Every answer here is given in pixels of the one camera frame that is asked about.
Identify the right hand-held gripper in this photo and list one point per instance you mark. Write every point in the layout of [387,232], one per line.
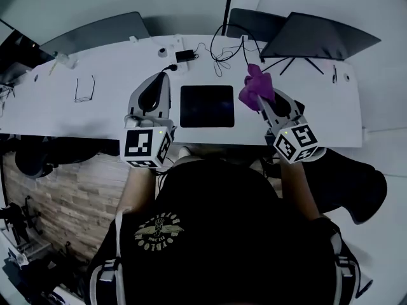
[299,141]

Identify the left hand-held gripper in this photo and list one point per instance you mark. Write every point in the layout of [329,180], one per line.
[140,143]

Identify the purple cloth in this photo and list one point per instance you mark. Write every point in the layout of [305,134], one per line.
[257,86]

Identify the black mouse pad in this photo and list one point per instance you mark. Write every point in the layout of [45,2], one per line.
[206,106]

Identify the person's left forearm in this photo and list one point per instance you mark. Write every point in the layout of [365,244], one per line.
[138,189]

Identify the person's right forearm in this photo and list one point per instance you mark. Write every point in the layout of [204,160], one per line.
[297,189]

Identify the small round white device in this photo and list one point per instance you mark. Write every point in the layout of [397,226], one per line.
[162,52]

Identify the black power adapter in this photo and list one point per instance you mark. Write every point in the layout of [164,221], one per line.
[184,56]

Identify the white power strip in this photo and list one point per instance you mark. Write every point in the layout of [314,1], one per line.
[179,43]

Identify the person's white shoe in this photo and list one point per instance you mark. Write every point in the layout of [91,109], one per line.
[185,152]

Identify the black pen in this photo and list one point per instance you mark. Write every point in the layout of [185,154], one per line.
[334,73]

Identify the black-framed eyeglasses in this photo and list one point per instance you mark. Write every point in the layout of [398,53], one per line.
[83,99]

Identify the dark monitor with stand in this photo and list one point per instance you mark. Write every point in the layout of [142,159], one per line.
[318,37]

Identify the clear plastic bottle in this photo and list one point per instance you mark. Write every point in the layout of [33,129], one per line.
[65,59]

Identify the yellow pencil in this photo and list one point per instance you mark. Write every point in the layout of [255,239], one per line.
[52,69]

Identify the black office chair grey rim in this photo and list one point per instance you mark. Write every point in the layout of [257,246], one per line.
[63,154]

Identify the person's black printed t-shirt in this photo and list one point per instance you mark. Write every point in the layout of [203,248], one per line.
[222,234]

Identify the black wheeled stand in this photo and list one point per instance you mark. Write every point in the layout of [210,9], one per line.
[16,214]

